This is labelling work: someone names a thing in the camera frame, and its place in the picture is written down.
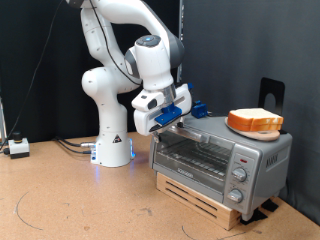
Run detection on emergency stop button box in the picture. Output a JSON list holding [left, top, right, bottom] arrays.
[[8, 131, 30, 160]]

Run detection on black tape patch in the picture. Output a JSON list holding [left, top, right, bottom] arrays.
[[260, 198, 280, 213]]

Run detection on thin black hanging cable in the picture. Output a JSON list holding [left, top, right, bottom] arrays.
[[0, 0, 64, 155]]

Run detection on silver oven temperature knob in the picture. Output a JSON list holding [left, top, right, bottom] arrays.
[[232, 167, 248, 183]]

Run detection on black spatula with blue block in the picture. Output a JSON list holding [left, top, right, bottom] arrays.
[[190, 99, 214, 120]]

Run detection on vertical metal pole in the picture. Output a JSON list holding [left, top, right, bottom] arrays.
[[175, 0, 185, 84]]

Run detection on cable with silver connector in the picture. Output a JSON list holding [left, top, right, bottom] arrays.
[[53, 136, 97, 148]]

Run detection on round pinkish wooden plate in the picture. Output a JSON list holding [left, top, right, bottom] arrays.
[[224, 116, 281, 142]]

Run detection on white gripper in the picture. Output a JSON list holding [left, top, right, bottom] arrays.
[[131, 83, 194, 144]]

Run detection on silver oven timer knob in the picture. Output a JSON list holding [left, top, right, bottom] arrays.
[[227, 188, 244, 204]]

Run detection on wire oven rack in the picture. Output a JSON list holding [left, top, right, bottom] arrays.
[[158, 146, 228, 178]]

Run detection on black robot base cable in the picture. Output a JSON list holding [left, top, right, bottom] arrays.
[[56, 139, 94, 155]]

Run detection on wooden pallet base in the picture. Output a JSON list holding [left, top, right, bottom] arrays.
[[155, 171, 243, 232]]

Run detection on metal frame leg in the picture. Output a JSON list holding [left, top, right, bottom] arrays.
[[0, 96, 8, 145]]

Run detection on silver toaster oven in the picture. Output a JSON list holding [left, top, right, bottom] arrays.
[[148, 114, 294, 222]]

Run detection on black metal bookend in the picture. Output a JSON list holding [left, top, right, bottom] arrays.
[[258, 77, 288, 135]]

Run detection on black camera cable on arm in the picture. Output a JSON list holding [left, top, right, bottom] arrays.
[[87, 0, 144, 86]]

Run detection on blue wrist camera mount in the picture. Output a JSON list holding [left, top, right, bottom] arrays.
[[154, 102, 184, 128]]

